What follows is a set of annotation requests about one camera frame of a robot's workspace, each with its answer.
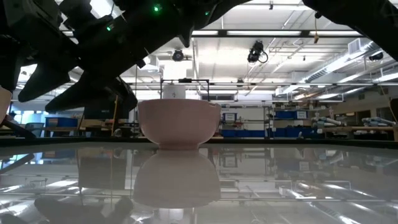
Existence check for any yellow upright pole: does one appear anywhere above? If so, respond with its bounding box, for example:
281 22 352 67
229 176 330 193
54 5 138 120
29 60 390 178
110 94 120 137

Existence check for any grey rolled material bundle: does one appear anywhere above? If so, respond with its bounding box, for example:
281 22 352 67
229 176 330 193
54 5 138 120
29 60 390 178
312 116 346 129
361 116 397 128

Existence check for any black box on workbench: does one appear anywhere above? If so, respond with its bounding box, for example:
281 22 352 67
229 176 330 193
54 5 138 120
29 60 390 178
83 105 138 121

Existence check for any hanging yellow cable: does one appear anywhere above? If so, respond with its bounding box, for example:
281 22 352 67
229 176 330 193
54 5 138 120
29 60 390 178
313 14 321 44

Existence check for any round black ceiling camera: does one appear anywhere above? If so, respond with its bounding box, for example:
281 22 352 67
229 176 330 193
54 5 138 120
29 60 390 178
171 49 185 62

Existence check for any black overhead camera with cable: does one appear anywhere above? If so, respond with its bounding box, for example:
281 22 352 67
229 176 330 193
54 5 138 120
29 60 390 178
246 40 269 66

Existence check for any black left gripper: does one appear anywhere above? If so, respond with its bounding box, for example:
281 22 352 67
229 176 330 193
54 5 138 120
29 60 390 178
0 0 196 113

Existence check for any blue bin with white label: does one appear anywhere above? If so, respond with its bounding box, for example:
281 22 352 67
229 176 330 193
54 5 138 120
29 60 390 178
274 110 309 120

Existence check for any silver ventilation duct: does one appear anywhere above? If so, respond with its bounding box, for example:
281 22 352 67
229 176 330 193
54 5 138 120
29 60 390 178
303 39 398 84

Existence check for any wooden workbench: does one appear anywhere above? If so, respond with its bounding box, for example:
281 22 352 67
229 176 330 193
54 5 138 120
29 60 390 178
322 125 398 141

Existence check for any pink ceramic bowl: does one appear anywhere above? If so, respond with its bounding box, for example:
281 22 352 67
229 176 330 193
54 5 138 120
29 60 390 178
137 98 223 151
0 86 13 124

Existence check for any long ceiling light strip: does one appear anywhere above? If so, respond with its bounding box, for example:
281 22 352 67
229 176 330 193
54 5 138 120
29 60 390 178
190 29 364 37

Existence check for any blue storage bin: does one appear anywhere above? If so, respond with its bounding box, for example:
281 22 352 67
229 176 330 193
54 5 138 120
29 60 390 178
221 128 266 139
44 116 79 128
266 126 325 139

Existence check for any white cylindrical container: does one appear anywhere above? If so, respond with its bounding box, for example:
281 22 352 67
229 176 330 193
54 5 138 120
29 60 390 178
162 84 187 100

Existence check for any black slanted bar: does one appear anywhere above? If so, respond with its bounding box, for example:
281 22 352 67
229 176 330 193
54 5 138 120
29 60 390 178
0 119 37 139

